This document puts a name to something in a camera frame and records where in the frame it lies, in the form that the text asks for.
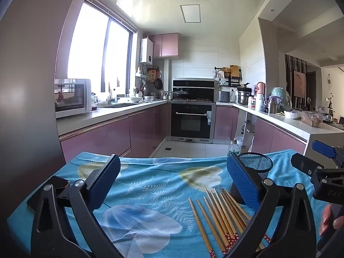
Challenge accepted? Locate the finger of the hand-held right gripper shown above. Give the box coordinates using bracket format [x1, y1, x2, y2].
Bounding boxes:
[291, 153, 321, 179]
[311, 140, 344, 165]

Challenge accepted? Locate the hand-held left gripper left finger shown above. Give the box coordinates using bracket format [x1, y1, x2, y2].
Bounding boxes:
[31, 154, 127, 258]

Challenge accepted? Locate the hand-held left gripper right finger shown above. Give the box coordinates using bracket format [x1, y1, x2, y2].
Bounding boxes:
[226, 153, 316, 258]

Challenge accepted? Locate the black mesh utensil holder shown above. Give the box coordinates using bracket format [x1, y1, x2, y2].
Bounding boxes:
[229, 153, 274, 205]

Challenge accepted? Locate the bunch of bamboo chopsticks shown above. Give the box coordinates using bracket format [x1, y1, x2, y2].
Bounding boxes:
[188, 185, 272, 258]

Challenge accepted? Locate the person's right hand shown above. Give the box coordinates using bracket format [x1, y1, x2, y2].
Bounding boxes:
[319, 203, 344, 237]

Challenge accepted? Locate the clear plastic food container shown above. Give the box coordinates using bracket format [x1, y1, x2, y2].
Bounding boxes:
[301, 111, 324, 127]

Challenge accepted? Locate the clear plastic bottle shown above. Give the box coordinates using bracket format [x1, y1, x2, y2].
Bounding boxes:
[228, 139, 241, 156]

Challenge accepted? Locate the pink base cabinet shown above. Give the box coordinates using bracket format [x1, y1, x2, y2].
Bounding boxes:
[216, 105, 240, 144]
[251, 118, 308, 156]
[59, 103, 172, 164]

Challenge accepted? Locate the black smartphone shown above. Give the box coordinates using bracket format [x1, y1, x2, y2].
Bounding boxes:
[26, 175, 71, 213]

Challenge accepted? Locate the blue floral tablecloth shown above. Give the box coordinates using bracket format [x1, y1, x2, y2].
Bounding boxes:
[7, 150, 323, 258]

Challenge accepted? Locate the green food cover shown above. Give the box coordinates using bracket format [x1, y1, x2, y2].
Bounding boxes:
[269, 87, 292, 112]

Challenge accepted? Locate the black built-in oven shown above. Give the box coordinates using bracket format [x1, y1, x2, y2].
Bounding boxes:
[168, 101, 217, 143]

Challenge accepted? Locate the steel sink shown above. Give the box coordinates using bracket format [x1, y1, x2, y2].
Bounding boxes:
[103, 102, 135, 109]

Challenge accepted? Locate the steel steamer pot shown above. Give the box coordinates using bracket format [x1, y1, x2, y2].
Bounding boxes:
[236, 87, 252, 105]

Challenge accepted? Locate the silver rice cooker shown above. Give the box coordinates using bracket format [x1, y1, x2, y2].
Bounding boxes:
[218, 90, 232, 103]

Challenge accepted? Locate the white microwave oven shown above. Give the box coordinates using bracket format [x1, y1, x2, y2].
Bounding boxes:
[54, 78, 92, 119]

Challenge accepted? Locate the black lidded wok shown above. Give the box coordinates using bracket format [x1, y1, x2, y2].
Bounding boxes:
[173, 88, 190, 100]

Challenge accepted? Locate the black range hood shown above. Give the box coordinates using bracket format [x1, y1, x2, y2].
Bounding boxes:
[172, 77, 216, 98]

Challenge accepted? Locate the grey refrigerator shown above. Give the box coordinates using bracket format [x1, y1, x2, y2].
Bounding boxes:
[0, 0, 92, 218]

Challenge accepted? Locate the kitchen window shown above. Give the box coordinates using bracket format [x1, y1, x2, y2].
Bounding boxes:
[67, 0, 137, 97]

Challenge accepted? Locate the white water heater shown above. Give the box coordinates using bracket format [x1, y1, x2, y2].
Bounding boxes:
[140, 37, 154, 65]

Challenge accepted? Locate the ceiling light panel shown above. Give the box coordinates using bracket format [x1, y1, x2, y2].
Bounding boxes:
[180, 4, 201, 23]

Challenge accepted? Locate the framed wall picture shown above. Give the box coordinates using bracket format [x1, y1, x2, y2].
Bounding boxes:
[293, 70, 307, 98]

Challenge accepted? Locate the striped wall panel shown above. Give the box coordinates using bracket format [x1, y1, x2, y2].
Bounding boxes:
[285, 54, 307, 108]

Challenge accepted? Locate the black wall rack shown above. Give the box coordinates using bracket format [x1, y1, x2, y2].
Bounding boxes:
[214, 66, 242, 87]

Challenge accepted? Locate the pink wall cabinet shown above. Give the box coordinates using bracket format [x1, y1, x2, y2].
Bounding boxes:
[149, 33, 180, 59]

